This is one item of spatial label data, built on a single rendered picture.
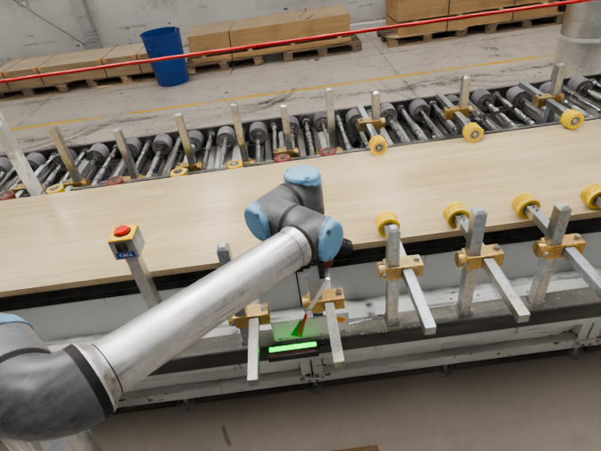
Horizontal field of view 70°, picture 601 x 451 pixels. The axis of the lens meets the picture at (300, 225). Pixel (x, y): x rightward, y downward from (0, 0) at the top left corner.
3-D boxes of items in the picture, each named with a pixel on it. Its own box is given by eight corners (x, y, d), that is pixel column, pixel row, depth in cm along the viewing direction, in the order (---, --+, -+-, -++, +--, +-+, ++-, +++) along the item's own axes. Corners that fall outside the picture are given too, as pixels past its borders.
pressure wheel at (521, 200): (537, 195, 150) (514, 208, 152) (544, 210, 154) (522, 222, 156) (528, 187, 154) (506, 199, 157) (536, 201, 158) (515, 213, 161)
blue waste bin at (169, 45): (191, 85, 620) (177, 30, 577) (151, 90, 621) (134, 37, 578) (196, 72, 667) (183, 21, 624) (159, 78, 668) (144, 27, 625)
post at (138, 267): (181, 353, 149) (137, 255, 123) (166, 355, 150) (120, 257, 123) (182, 343, 153) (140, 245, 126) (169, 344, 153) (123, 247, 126)
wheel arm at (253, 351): (260, 387, 125) (258, 378, 122) (249, 388, 125) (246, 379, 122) (260, 282, 160) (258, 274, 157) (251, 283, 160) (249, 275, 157)
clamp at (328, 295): (344, 309, 142) (344, 298, 139) (304, 314, 142) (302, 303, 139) (342, 296, 146) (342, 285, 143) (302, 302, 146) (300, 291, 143)
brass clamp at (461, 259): (503, 267, 135) (505, 254, 132) (460, 272, 135) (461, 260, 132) (495, 254, 140) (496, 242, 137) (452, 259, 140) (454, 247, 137)
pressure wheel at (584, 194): (583, 205, 154) (599, 212, 156) (600, 187, 149) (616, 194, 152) (573, 196, 158) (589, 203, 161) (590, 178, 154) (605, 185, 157)
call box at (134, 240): (140, 259, 122) (131, 237, 118) (116, 262, 122) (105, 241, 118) (146, 243, 128) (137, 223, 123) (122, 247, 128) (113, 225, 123)
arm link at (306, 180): (272, 174, 104) (300, 157, 109) (280, 216, 111) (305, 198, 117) (301, 185, 98) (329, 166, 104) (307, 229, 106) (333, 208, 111)
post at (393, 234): (397, 336, 153) (400, 229, 125) (387, 338, 153) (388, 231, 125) (394, 329, 156) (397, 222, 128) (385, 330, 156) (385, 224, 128)
